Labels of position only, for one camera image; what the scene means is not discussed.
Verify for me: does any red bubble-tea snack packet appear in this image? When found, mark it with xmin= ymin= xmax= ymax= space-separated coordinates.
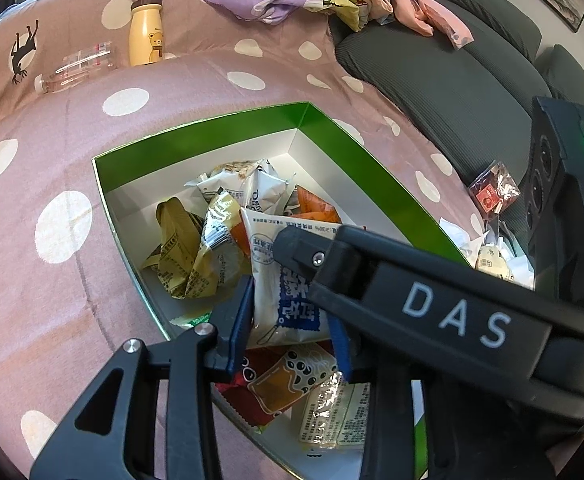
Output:
xmin=215 ymin=340 xmax=338 ymax=429

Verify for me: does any green yellow corn snack bag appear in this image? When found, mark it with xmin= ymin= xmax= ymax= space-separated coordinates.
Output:
xmin=179 ymin=192 xmax=251 ymax=301

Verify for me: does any white red-edged snack packet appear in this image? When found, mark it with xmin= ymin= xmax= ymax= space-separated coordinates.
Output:
xmin=241 ymin=208 xmax=338 ymax=349

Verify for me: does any yellow brown nut bag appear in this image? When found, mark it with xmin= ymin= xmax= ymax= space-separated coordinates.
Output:
xmin=141 ymin=197 xmax=203 ymax=299

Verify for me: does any white blue-print snack bag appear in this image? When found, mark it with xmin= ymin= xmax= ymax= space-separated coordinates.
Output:
xmin=184 ymin=159 xmax=289 ymax=214

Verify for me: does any orange snack bag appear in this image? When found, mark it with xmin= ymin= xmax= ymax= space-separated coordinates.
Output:
xmin=292 ymin=186 xmax=342 ymax=224

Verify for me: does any clear cracker packet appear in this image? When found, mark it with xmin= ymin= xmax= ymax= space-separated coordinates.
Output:
xmin=298 ymin=372 xmax=370 ymax=448

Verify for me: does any green cardboard box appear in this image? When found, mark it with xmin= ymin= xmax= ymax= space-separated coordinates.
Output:
xmin=91 ymin=102 xmax=471 ymax=480

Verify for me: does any pink polka-dot bed cover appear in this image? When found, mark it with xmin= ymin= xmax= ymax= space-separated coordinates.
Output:
xmin=0 ymin=0 xmax=480 ymax=474

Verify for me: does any small red candy wrapper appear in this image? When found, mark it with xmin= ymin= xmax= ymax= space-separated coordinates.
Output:
xmin=468 ymin=160 xmax=521 ymax=220

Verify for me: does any dark grey sofa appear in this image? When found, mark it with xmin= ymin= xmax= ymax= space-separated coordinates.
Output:
xmin=329 ymin=0 xmax=584 ymax=241

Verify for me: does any clear plastic water bottle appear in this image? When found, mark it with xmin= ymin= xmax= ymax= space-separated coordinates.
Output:
xmin=34 ymin=42 xmax=116 ymax=96

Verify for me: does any yellow bear bottle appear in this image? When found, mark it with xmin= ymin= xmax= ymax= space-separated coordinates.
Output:
xmin=128 ymin=0 xmax=165 ymax=66

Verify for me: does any pink patterned cloth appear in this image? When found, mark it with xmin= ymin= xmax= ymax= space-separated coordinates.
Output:
xmin=305 ymin=0 xmax=474 ymax=50

